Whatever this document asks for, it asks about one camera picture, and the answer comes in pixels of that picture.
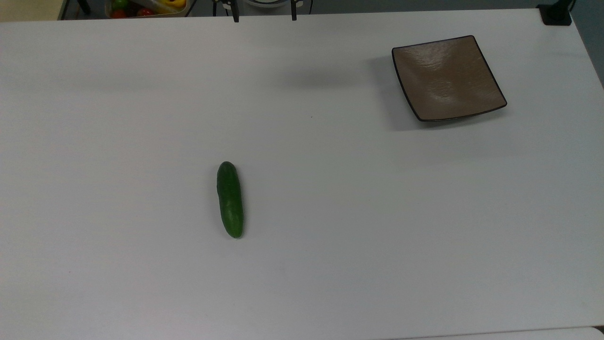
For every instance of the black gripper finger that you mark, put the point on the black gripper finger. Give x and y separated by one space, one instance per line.
235 13
294 12

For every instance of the green cucumber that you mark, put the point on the green cucumber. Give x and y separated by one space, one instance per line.
230 198

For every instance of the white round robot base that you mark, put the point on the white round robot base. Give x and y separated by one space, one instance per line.
266 3

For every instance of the brown square ceramic plate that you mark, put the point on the brown square ceramic plate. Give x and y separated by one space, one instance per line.
446 78

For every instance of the fruit basket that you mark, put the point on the fruit basket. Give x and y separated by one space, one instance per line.
181 12

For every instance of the yellow toy fruit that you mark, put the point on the yellow toy fruit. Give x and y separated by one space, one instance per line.
172 4

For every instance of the red toy fruit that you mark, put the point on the red toy fruit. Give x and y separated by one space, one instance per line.
144 12
118 13

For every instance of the green toy fruit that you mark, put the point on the green toy fruit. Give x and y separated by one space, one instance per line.
121 4

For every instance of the black stand leg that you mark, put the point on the black stand leg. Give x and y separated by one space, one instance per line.
84 4

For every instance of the light wooden table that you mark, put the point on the light wooden table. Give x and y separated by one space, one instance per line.
28 9

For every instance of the black table clamp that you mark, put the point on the black table clamp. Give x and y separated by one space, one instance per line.
556 14

